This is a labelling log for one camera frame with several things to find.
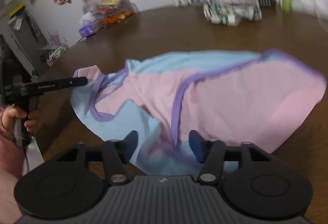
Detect pink blue purple-trimmed garment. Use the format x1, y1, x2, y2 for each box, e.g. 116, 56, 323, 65
71, 50, 327, 176

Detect person's left hand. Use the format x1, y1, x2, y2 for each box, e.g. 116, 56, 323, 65
1, 106, 40, 141

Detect cluttered items beside table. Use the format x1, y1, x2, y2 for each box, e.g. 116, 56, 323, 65
37, 31, 69, 67

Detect purple tissue box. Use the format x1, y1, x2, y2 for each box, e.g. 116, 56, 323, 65
78, 20, 103, 38

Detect clear plastic bag of snacks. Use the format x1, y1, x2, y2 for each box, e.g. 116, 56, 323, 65
83, 0, 138, 26

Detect small white clip holder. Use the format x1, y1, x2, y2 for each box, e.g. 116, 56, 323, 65
172, 0, 192, 7

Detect black box with label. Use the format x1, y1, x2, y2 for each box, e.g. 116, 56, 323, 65
258, 0, 277, 8

